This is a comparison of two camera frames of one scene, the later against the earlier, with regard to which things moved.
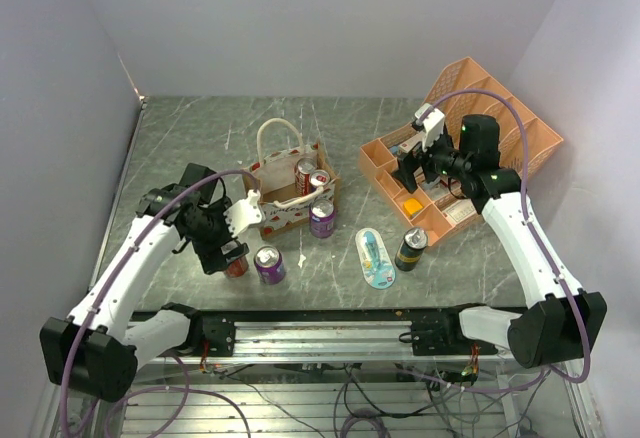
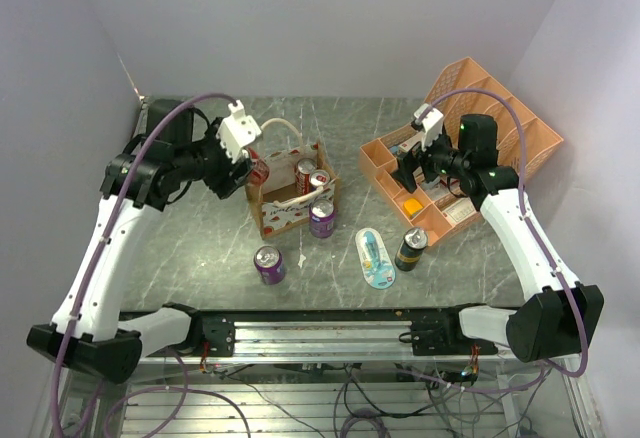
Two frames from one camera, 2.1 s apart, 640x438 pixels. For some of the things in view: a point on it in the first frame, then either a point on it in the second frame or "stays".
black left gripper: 211,255 → 223,183
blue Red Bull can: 319,178 stays
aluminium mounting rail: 260,341 stays
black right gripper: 408,164 stays
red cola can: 238,267 → 261,171
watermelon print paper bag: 286,209 stays
